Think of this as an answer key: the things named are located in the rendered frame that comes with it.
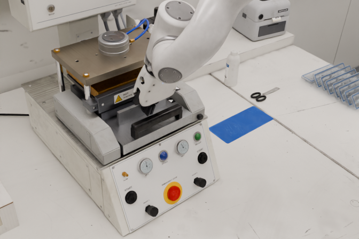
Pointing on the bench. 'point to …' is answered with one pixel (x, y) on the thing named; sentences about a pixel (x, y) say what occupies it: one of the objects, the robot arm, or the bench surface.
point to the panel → (162, 176)
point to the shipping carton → (7, 212)
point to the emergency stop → (173, 193)
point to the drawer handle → (144, 124)
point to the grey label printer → (264, 16)
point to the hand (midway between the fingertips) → (148, 106)
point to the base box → (83, 177)
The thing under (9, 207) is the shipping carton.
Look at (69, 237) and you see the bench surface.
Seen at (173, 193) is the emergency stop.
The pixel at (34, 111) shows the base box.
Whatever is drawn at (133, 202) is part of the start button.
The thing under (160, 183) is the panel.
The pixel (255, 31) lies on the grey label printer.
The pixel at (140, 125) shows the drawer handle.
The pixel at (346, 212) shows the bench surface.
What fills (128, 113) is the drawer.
